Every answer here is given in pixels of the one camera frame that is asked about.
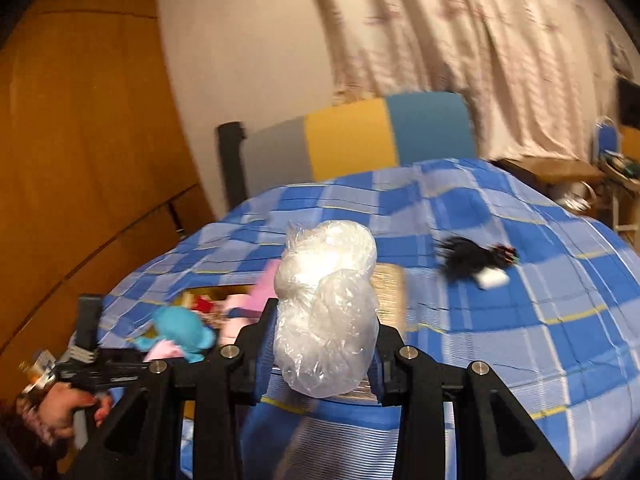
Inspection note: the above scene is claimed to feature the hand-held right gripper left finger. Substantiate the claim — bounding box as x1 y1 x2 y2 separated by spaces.
65 297 279 480

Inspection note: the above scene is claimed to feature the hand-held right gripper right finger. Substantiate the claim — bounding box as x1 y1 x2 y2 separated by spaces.
367 322 576 480

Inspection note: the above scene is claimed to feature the blue plush toy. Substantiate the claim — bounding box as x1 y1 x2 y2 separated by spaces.
132 305 218 366

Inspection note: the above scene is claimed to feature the golden tin box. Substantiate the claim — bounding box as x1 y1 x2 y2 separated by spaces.
170 282 261 321

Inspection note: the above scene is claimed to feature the pink soft toy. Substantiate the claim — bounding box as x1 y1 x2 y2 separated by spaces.
220 292 266 341

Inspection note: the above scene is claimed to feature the small white soft block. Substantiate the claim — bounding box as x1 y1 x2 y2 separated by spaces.
475 267 511 291

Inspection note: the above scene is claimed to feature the person's left hand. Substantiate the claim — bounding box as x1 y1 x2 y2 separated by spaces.
37 382 113 441

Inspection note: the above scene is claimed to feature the pink carton box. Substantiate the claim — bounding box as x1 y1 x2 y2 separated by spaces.
250 260 281 311

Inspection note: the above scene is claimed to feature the gold patterned tissue box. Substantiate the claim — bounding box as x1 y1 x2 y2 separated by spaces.
372 262 408 326

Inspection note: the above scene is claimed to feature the person's floral clothing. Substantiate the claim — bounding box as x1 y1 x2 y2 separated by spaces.
0 395 56 461

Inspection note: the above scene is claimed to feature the blue checked tablecloth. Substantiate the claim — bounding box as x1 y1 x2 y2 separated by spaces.
97 157 640 480

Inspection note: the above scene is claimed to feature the black fuzzy toy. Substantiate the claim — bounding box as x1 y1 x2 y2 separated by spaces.
435 235 521 281

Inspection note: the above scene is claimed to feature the wooden wardrobe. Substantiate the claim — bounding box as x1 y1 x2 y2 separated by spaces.
0 0 216 361

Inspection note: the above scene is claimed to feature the grey yellow blue chair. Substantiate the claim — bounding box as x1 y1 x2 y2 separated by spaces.
216 91 478 211

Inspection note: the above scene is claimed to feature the blue folding chair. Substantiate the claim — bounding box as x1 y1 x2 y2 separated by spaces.
592 115 631 231

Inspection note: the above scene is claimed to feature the beige patterned curtain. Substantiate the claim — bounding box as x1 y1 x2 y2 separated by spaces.
300 0 640 161

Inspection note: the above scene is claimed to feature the black monitor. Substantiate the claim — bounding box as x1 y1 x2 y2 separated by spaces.
617 77 640 126

